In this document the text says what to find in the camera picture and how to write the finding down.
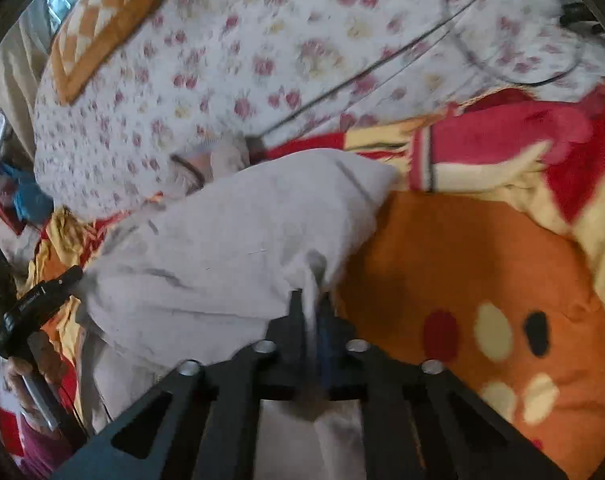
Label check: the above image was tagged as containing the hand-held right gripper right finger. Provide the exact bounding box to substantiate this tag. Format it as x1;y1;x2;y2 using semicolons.
315;294;569;480

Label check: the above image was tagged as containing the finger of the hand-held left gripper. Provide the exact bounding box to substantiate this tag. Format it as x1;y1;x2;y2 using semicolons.
0;249;17;311
2;265;86;333

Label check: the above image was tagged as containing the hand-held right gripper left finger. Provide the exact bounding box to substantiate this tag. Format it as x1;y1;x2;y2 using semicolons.
52;287;314;480

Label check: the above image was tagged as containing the grey garment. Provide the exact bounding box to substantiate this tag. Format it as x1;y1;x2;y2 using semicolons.
75;150;401;441

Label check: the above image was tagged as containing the person's left hand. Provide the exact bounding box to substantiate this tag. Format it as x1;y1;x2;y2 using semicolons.
2;357;50;428

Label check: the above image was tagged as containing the blue bag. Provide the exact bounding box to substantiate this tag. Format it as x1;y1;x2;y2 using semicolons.
2;162;56;223

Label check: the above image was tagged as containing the orange red printed blanket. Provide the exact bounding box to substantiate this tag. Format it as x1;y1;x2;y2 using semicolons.
25;77;605;480

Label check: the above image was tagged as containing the white cloth with dark trim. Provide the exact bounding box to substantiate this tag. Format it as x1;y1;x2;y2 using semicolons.
170;135;250;196

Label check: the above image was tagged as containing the beige curtain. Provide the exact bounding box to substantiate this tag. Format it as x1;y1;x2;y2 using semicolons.
0;7;50;161

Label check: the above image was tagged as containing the orange brown towel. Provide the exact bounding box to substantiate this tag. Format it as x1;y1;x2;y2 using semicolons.
50;0;169;106

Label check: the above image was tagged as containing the floral quilt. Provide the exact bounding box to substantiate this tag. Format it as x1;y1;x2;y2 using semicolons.
32;0;605;221

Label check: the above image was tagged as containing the black tripod device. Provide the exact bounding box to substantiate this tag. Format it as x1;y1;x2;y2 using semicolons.
557;2;605;36

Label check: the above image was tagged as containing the thin grey cable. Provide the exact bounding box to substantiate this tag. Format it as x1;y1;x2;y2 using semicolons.
250;0;484;147

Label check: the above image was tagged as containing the black looped cable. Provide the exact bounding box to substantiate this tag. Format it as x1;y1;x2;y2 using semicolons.
443;0;587;87

